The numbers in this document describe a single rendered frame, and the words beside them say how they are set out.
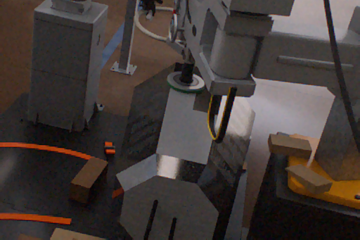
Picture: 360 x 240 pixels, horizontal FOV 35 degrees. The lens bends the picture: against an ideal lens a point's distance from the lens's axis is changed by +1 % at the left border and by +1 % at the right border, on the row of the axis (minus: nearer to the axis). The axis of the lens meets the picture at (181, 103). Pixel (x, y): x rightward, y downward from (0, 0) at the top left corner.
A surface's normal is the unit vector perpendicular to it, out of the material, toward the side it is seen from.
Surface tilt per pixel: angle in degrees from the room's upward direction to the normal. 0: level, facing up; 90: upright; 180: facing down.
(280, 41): 90
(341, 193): 0
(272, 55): 90
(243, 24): 90
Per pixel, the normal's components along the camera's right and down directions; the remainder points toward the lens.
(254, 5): 0.17, 0.50
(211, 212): -0.12, 0.45
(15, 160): 0.18, -0.87
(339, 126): -0.92, 0.02
